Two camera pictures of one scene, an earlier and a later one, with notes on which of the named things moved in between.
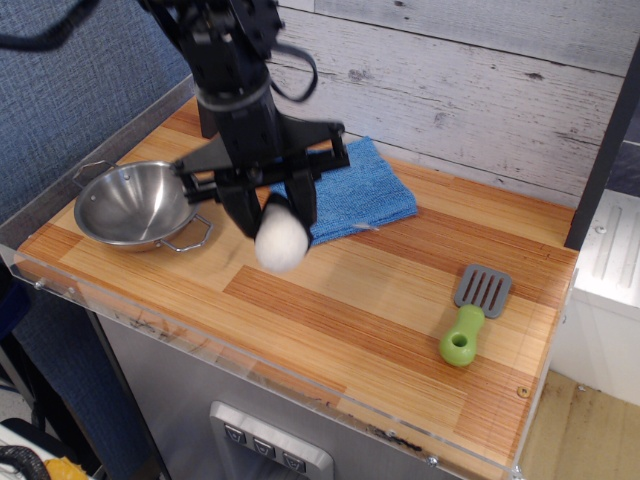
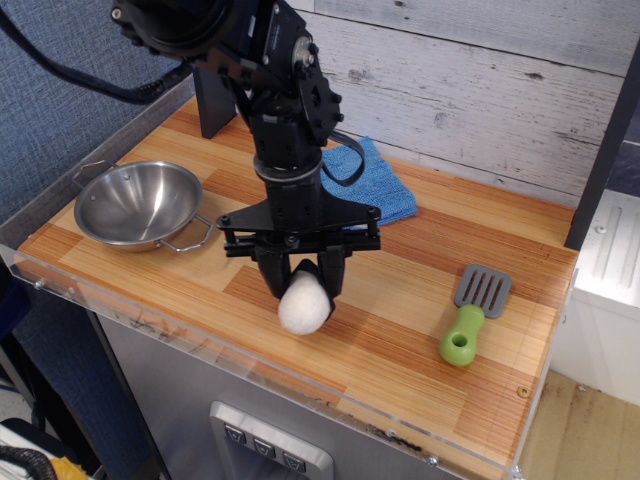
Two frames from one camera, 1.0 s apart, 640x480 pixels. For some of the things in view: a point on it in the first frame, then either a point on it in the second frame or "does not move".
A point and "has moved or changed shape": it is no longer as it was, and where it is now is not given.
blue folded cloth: (366, 192) does not move
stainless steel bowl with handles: (135, 205) does not move
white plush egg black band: (281, 238) has moved or changed shape
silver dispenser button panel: (245, 445) does not move
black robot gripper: (256, 145) → (300, 215)
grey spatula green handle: (480, 292) does not move
